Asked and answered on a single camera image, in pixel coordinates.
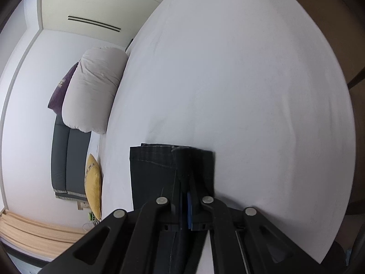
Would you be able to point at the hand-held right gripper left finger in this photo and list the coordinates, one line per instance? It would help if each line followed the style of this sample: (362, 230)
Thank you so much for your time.
(176, 204)

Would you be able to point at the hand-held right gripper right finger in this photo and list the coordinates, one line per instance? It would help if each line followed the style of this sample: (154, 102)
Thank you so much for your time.
(199, 214)

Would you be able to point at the black denim pants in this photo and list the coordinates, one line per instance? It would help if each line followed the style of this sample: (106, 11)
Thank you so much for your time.
(148, 177)

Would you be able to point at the yellow pillow with patterned trim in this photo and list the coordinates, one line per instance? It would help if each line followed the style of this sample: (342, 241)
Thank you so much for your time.
(93, 188)

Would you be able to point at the green item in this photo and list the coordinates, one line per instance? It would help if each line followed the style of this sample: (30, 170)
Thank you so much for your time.
(92, 216)

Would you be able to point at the grey upholstered headboard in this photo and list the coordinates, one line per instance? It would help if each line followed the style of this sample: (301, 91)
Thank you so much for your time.
(67, 159)

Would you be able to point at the bed with white sheet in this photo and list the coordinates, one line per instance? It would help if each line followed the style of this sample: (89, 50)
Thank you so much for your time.
(228, 77)

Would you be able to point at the rolled white duvet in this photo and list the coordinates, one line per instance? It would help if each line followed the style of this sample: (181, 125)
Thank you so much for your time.
(94, 85)

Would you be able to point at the purple pillow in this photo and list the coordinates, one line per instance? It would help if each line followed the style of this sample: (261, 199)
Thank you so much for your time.
(62, 91)

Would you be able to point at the wall socket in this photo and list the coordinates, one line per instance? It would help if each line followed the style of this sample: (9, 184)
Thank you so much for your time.
(82, 206)

